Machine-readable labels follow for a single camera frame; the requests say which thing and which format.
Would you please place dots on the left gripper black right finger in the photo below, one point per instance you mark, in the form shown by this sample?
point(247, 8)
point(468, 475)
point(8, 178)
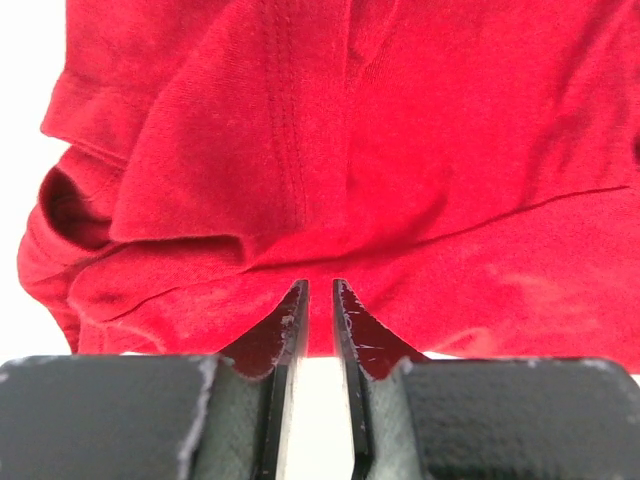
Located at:
point(414, 417)

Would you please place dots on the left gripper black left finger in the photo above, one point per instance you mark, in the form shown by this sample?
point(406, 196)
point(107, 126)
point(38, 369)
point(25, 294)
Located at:
point(217, 416)

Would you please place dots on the red t shirt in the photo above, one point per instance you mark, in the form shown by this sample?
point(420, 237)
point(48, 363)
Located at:
point(471, 168)

